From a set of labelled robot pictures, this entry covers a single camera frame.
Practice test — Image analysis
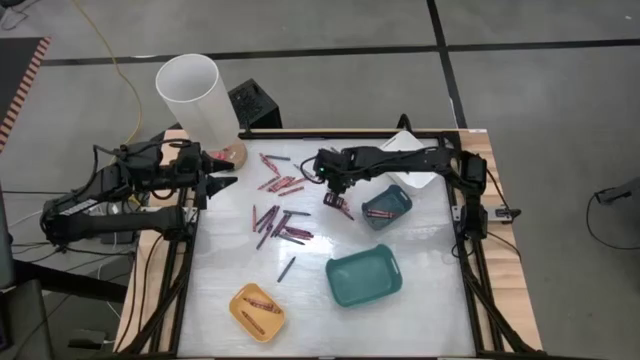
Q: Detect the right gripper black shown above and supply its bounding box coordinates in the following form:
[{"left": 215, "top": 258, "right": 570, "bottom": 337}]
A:
[{"left": 314, "top": 145, "right": 362, "bottom": 211}]

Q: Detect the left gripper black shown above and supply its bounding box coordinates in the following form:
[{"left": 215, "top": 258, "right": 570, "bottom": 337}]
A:
[{"left": 167, "top": 141, "right": 239, "bottom": 211}]

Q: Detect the small teal plastic bin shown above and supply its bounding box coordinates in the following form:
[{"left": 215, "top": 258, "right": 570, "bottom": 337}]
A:
[{"left": 360, "top": 183, "right": 414, "bottom": 232}]

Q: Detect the yellow plastic bin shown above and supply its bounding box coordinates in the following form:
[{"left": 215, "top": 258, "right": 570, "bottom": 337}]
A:
[{"left": 228, "top": 282, "right": 288, "bottom": 345}]

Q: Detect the white cylindrical lamp shade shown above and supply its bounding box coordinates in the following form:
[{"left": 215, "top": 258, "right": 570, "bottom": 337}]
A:
[{"left": 154, "top": 53, "right": 249, "bottom": 174}]

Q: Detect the large teal plastic bin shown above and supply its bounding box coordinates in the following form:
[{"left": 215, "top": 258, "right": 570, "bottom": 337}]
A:
[{"left": 324, "top": 243, "right": 404, "bottom": 308}]

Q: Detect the black perforated box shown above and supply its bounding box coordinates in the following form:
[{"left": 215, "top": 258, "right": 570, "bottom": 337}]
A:
[{"left": 227, "top": 78, "right": 284, "bottom": 132}]

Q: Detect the white plastic bin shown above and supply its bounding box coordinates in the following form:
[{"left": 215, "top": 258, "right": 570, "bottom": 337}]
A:
[{"left": 379, "top": 130, "right": 442, "bottom": 191}]

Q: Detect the small grey connector box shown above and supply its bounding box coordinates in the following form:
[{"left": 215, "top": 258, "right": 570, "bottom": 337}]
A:
[{"left": 492, "top": 205, "right": 522, "bottom": 223}]

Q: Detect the black floor beam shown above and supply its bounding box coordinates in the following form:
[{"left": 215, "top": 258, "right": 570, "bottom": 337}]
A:
[{"left": 12, "top": 259, "right": 129, "bottom": 305}]

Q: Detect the black power brick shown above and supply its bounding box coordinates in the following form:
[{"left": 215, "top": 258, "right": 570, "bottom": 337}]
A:
[{"left": 67, "top": 329, "right": 109, "bottom": 351}]

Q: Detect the black mat with striped edge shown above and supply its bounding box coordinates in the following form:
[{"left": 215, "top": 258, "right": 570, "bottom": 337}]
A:
[{"left": 0, "top": 35, "right": 52, "bottom": 154}]

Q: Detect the grey floor device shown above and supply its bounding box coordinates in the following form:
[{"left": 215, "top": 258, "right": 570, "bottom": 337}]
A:
[{"left": 593, "top": 174, "right": 640, "bottom": 205}]

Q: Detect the black metal table frame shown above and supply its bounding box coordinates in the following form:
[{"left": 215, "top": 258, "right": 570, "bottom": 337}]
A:
[{"left": 113, "top": 127, "right": 544, "bottom": 360}]

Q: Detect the yellow cable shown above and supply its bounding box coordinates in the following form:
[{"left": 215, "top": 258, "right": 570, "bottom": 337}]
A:
[{"left": 69, "top": 0, "right": 144, "bottom": 146}]

